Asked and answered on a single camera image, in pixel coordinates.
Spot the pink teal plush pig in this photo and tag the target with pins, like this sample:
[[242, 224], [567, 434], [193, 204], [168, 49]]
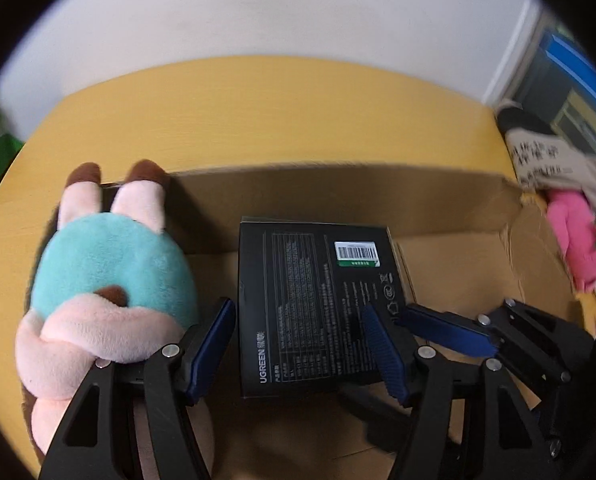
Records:
[[113, 280]]

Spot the beige printed cloth bag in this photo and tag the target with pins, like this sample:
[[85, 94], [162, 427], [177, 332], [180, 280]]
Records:
[[553, 160]]

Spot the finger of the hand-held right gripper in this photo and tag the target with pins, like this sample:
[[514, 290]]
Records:
[[378, 410], [448, 327]]

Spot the shallow cardboard box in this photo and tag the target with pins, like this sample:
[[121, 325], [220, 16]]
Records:
[[468, 270]]

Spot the black product box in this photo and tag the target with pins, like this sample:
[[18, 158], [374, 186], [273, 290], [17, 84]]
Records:
[[318, 305]]

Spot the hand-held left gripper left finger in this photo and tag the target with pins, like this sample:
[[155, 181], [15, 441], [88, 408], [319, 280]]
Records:
[[213, 350]]

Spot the pink plush toy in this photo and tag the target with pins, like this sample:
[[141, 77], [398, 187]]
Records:
[[580, 245]]

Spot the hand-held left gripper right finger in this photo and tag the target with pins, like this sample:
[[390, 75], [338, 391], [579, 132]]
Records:
[[384, 355]]

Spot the black cap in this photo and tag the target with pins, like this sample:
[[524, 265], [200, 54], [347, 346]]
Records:
[[520, 120]]

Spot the glass door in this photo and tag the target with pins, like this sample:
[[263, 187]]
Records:
[[568, 80]]

